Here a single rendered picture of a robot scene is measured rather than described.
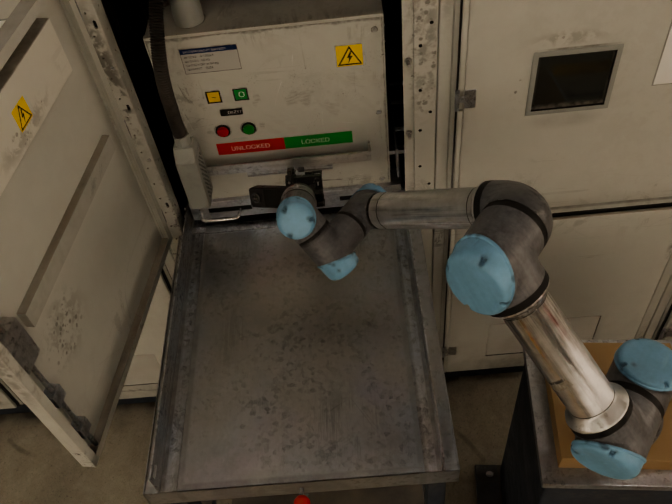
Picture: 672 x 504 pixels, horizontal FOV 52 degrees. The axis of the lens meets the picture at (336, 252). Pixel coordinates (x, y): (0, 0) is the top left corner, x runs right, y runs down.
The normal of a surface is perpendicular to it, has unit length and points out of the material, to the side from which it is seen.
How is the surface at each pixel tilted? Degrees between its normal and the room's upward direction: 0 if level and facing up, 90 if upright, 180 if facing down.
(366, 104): 90
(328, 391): 0
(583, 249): 90
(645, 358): 8
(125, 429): 0
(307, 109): 90
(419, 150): 90
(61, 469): 0
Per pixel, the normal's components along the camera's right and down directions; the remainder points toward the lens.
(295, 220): 0.00, 0.33
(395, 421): -0.09, -0.64
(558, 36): 0.04, 0.76
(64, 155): 0.99, 0.02
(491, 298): -0.64, 0.55
